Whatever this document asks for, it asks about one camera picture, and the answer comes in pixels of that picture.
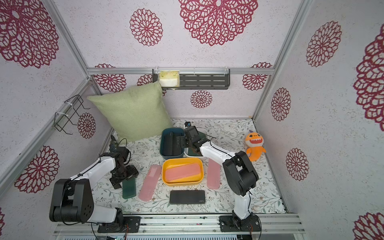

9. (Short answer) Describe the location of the yellow white sponge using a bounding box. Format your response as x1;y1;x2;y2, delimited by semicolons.
158;71;180;88

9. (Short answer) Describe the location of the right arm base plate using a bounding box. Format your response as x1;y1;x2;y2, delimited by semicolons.
219;215;262;233

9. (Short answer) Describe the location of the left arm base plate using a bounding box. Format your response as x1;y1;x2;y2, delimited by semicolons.
97;216;141;234

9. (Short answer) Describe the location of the light green pillow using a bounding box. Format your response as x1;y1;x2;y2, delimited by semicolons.
87;82;173;142

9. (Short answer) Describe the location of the green pencil case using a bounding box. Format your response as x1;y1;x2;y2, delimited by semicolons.
122;177;137;200
187;132;207;157

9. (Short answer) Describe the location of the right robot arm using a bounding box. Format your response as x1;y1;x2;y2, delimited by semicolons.
178;122;259;229

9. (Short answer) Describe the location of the floral table mat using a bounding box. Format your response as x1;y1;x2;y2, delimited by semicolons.
93;120;287;214

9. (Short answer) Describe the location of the orange shark plush toy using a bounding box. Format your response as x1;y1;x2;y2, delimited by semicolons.
245;132;267;162

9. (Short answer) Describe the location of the yellow storage box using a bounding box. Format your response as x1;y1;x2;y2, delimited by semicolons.
162;158;204;187

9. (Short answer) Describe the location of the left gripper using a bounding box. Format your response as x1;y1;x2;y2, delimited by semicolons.
110;164;139;190

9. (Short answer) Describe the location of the dark teal storage box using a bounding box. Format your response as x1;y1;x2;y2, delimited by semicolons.
160;128;185;160

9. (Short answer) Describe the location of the black wire wall rack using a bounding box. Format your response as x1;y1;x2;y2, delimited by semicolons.
53;94;90;135

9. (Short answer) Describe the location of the white storage box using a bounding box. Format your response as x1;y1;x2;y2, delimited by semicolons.
184;128;208;160

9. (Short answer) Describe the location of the black pencil case front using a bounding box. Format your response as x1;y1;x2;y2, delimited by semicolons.
170;190;206;205

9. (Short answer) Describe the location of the dark wall shelf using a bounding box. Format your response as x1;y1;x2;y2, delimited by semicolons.
152;68;231;90

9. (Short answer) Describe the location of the pink pencil case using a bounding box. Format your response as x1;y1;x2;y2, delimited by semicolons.
207;159;221;190
138;165;162;202
165;164;201;183

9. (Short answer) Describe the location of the black pencil case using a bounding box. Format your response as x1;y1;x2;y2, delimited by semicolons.
170;190;206;205
163;132;173;156
172;133;184;156

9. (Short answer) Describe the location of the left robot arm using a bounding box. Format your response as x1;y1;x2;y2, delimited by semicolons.
49;147;138;227

